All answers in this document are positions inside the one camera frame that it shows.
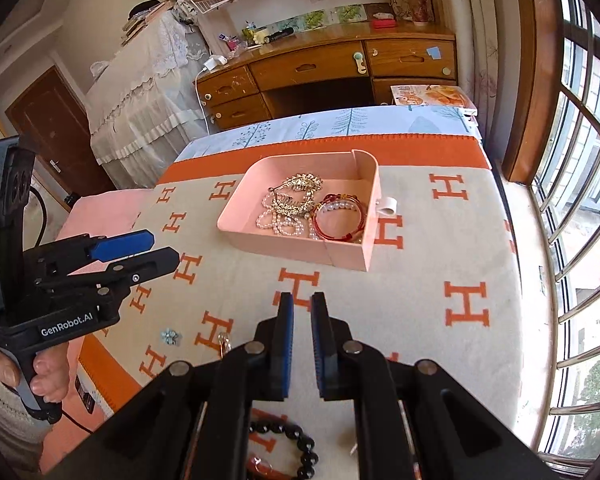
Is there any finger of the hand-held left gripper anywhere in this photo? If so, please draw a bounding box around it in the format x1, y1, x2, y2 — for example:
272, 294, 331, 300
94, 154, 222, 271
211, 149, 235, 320
36, 247, 181, 312
22, 230, 155, 283

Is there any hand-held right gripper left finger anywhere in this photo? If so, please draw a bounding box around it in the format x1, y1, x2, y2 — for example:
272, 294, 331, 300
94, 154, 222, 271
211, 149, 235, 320
42, 292, 294, 480

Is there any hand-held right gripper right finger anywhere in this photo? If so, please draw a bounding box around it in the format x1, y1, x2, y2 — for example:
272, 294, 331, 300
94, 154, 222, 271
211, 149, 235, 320
311, 292, 561, 480

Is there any black bead bracelet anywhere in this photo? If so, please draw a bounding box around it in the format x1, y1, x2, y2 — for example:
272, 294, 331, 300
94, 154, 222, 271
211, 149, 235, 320
247, 420, 318, 480

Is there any pink jewelry tray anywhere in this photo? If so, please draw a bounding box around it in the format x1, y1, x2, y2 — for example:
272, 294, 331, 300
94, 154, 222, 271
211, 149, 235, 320
216, 149, 398, 272

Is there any person's left forearm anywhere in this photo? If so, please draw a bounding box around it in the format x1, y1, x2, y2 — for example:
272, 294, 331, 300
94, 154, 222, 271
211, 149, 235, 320
0, 360, 56, 478

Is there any person's left hand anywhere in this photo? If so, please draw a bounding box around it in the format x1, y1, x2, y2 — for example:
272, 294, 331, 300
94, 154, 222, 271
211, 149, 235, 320
0, 346, 76, 406

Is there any brown door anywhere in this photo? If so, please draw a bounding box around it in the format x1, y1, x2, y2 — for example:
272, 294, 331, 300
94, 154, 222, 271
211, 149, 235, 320
5, 65, 113, 211

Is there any lace covered piano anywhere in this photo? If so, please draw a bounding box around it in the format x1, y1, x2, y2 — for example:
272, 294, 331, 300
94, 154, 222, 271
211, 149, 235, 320
87, 10, 216, 191

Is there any orange letter print blanket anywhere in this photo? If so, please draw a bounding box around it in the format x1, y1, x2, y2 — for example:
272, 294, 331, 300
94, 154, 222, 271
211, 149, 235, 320
77, 135, 526, 480

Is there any white charger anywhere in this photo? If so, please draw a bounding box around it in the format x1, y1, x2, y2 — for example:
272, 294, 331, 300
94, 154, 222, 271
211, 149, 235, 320
195, 55, 228, 133

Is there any stack of books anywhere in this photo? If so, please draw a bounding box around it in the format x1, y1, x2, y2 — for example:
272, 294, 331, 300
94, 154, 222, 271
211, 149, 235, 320
120, 0, 177, 43

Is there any wooden desk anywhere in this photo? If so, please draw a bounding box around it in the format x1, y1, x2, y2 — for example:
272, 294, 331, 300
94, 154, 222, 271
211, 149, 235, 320
195, 15, 458, 133

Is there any magazine with food cover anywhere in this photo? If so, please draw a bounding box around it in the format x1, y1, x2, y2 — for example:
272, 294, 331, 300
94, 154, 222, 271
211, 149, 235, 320
390, 84, 480, 118

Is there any leaf print panel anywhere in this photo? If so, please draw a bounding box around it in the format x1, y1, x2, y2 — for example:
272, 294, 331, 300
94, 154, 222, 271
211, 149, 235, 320
265, 4, 366, 32

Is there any floral curtain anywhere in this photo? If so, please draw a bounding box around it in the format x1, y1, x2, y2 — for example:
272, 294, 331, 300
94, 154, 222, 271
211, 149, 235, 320
430, 0, 511, 161

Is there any printed jar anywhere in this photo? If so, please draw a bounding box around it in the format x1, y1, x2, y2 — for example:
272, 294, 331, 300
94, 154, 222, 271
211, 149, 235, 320
402, 0, 431, 25

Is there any metal window grille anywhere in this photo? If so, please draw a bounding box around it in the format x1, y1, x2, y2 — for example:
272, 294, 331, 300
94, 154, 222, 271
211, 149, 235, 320
530, 0, 600, 476

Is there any red bead bracelet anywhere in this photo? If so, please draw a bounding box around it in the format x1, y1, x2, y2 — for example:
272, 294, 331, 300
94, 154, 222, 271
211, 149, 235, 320
311, 191, 368, 245

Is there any pearl necklace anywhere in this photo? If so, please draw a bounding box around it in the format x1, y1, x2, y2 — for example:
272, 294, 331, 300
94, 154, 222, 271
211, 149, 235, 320
255, 189, 321, 241

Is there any pearl bracelet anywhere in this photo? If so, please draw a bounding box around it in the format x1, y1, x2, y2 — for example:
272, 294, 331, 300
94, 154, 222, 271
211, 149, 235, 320
316, 199, 365, 217

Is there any wooden window frame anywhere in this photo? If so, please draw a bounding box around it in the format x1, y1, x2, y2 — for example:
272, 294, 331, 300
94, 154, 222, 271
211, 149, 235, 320
500, 0, 566, 186

